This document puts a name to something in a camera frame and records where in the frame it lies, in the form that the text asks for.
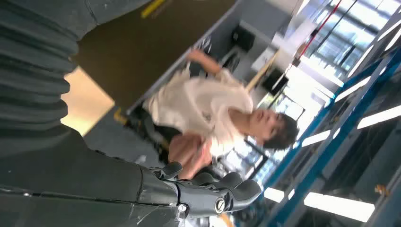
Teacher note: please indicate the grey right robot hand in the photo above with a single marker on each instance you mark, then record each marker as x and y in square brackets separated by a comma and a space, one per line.
[78, 188]

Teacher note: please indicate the person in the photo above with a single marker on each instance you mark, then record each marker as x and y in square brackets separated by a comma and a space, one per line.
[200, 103]

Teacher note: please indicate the blue metal frame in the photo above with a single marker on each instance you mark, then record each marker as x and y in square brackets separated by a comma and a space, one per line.
[329, 147]

